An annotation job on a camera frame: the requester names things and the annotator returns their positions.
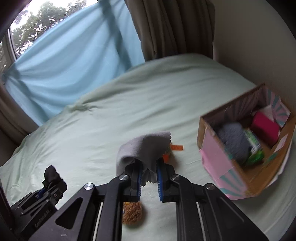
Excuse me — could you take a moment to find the white paper towel stack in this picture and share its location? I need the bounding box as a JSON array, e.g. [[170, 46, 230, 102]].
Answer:
[[258, 105, 275, 122]]

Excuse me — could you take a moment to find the right brown curtain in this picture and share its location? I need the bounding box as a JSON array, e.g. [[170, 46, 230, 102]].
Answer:
[[125, 0, 215, 61]]

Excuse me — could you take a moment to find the green wet wipes pack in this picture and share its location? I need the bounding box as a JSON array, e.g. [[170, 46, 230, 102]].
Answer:
[[244, 129, 264, 166]]

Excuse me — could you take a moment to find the light blue hanging sheet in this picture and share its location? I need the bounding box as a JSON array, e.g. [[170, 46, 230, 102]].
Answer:
[[2, 1, 144, 126]]

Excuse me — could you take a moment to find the black hair scrunchie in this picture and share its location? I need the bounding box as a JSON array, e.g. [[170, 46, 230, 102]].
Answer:
[[43, 165, 67, 193]]

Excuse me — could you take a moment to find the cardboard box with pink lining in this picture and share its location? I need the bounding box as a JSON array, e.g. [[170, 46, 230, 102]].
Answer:
[[197, 84, 295, 200]]

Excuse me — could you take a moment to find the brown curtain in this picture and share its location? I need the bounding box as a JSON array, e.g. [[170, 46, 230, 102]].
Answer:
[[125, 0, 215, 61], [0, 81, 40, 144]]

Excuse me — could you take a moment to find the grey fuzzy sock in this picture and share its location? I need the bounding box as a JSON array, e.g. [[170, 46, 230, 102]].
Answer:
[[217, 123, 250, 165]]

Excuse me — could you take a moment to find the left brown curtain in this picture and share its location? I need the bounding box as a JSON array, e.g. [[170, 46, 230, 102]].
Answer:
[[0, 81, 40, 144]]

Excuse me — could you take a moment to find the window with white frame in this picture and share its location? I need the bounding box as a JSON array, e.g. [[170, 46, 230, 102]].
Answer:
[[1, 1, 97, 72]]

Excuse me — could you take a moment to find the brown fuzzy scrunchie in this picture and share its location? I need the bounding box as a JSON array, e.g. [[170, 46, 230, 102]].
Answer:
[[122, 201, 143, 225]]

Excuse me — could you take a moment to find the green orange plush toy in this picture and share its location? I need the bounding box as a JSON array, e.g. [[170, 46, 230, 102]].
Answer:
[[162, 142, 184, 163]]

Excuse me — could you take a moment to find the pink zip pouch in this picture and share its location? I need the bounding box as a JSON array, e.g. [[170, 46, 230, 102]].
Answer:
[[250, 112, 280, 148]]

